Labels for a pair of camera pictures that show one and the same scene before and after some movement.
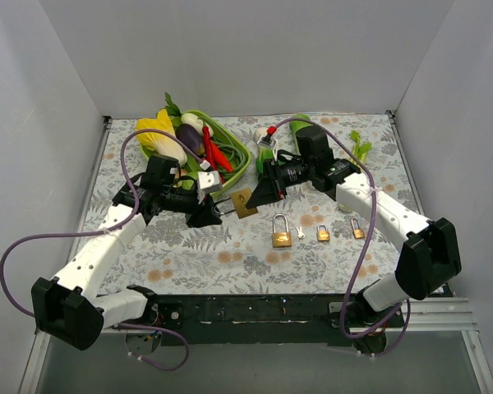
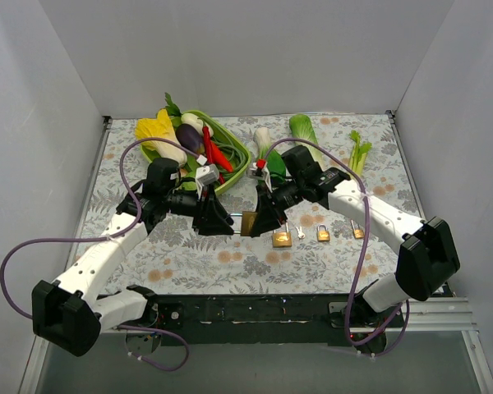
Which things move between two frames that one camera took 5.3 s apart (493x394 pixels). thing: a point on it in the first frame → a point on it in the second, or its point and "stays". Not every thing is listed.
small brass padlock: [323, 235] stays
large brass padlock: [240, 199] → [247, 222]
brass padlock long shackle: [282, 240] stays
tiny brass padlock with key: [358, 233] stays
